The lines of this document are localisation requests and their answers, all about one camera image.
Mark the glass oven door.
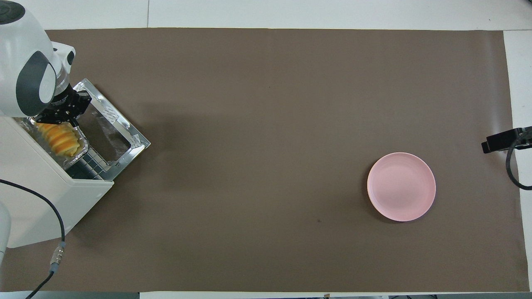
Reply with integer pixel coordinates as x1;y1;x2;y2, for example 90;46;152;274
73;78;151;169

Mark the golden ridged bread loaf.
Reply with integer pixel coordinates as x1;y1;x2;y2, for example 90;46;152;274
37;123;80;157

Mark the brown table mat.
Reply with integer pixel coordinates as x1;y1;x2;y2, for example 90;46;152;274
0;28;530;293

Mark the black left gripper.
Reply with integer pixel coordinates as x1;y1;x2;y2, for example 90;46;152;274
35;88;92;127

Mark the cream toaster oven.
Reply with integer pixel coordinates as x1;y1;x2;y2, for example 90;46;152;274
0;78;151;249

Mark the metal oven rack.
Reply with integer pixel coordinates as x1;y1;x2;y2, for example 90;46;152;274
66;152;115;181

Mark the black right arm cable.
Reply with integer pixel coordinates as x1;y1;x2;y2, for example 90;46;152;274
506;139;532;191

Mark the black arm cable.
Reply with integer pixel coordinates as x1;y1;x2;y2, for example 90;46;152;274
506;139;532;191
0;179;67;299

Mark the pink round plate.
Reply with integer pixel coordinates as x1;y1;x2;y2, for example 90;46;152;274
367;152;436;222

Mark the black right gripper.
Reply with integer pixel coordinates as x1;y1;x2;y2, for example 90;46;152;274
481;126;532;154

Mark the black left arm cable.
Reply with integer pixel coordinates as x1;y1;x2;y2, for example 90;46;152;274
0;179;67;299

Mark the aluminium foil baking tray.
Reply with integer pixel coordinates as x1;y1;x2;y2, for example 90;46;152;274
17;116;90;171

